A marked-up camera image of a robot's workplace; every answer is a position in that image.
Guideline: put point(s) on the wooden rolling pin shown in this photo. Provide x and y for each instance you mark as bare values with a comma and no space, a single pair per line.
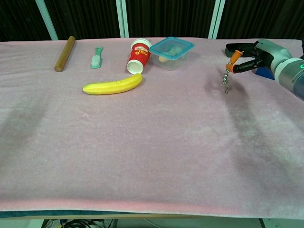
64,54

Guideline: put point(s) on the red paper cup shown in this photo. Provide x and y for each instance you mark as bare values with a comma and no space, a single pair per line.
139,55

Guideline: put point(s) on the teal padding layer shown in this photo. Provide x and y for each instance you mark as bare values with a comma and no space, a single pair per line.
23,214

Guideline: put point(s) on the yellow banana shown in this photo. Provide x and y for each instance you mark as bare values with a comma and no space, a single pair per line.
111,86

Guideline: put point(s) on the clear container with blue lid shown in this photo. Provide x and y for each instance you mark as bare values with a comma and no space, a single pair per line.
172,45

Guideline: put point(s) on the silver beaded magnetic stick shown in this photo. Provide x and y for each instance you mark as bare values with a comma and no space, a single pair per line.
226,74

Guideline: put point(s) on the pale toy food piece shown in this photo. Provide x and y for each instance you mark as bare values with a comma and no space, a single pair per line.
162,59
176,49

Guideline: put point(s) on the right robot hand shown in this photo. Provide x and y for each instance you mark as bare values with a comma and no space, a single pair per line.
270,53

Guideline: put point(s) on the white frame post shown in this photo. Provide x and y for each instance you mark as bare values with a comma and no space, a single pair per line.
122,19
46,19
216,19

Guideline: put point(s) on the blue building block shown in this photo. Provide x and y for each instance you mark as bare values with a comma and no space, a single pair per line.
264,72

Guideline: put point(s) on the pink table cloth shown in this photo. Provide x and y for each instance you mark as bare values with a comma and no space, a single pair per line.
118,142

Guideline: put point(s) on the green brush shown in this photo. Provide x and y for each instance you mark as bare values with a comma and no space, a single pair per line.
96,60

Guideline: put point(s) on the black rectangular box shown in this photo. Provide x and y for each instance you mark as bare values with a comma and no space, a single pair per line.
229,51

